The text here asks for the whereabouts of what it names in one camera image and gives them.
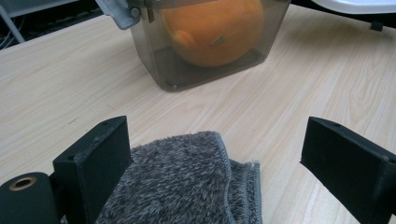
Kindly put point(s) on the white metal stand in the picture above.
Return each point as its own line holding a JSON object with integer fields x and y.
{"x": 31, "y": 5}

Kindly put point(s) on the orange plush toy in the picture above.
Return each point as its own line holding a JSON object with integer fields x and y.
{"x": 218, "y": 34}

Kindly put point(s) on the black tape strip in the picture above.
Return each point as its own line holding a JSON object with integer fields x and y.
{"x": 376, "y": 26}

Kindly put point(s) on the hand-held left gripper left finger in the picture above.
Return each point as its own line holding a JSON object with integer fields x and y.
{"x": 93, "y": 168}

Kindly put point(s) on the grey fluffy cloth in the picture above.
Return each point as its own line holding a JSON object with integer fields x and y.
{"x": 180, "y": 180}

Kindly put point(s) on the brown transparent storage box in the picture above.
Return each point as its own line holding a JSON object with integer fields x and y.
{"x": 149, "y": 53}

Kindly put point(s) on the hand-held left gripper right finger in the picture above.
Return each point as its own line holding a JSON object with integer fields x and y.
{"x": 351, "y": 168}

